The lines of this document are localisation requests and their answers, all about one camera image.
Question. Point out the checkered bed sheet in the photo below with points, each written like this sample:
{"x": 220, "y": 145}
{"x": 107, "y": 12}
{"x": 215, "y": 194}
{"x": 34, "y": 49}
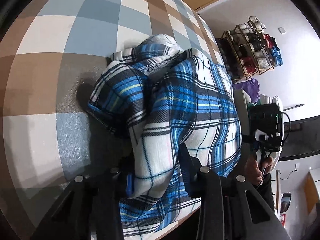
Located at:
{"x": 51, "y": 56}

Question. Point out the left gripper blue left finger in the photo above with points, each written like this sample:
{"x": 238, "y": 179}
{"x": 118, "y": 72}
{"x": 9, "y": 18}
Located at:
{"x": 87, "y": 205}

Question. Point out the person's right hand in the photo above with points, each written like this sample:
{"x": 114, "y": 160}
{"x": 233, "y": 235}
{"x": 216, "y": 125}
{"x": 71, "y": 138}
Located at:
{"x": 252, "y": 172}

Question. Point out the blue white plaid shirt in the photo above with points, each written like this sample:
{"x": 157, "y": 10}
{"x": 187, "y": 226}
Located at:
{"x": 164, "y": 96}

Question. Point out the purple bag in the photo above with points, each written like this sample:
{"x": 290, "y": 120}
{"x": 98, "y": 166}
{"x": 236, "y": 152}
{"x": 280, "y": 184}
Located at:
{"x": 251, "y": 87}

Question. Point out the grey storage box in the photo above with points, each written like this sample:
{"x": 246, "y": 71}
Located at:
{"x": 242, "y": 99}

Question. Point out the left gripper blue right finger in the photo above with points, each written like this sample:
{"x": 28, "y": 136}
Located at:
{"x": 231, "y": 208}

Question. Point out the wooden shoe rack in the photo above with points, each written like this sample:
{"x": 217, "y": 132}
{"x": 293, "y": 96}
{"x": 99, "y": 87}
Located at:
{"x": 247, "y": 50}

